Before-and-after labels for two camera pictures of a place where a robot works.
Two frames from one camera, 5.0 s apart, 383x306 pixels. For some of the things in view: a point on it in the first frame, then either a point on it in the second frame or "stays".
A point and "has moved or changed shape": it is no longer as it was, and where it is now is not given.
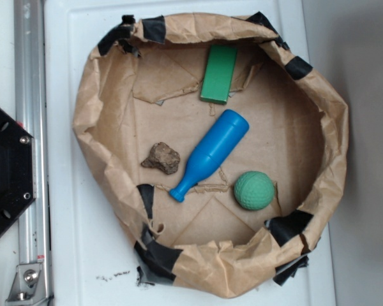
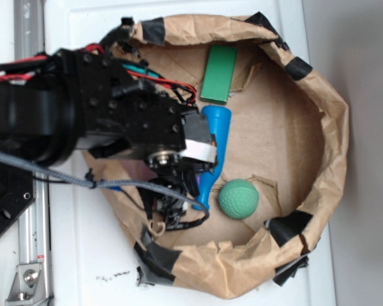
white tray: (92, 257) stays
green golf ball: (254, 190) → (238, 199)
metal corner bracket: (28, 286) stays
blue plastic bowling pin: (232, 126) has moved or changed shape
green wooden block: (218, 73) stays
